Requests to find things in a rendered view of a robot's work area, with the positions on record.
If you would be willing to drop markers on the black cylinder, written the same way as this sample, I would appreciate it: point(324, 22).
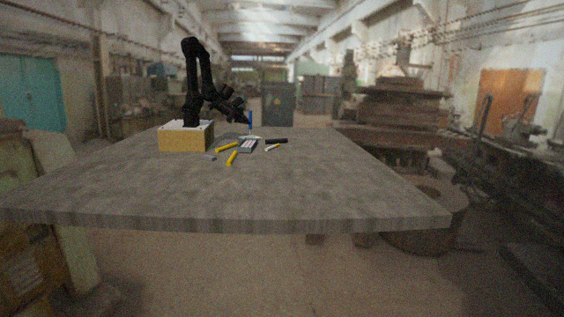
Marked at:
point(276, 141)

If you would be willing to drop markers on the keyboard with white letter keys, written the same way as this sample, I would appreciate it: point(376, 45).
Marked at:
point(247, 145)

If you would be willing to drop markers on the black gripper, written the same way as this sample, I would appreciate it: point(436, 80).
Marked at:
point(236, 114)

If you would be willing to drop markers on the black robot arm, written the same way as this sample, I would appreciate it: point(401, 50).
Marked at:
point(192, 50)

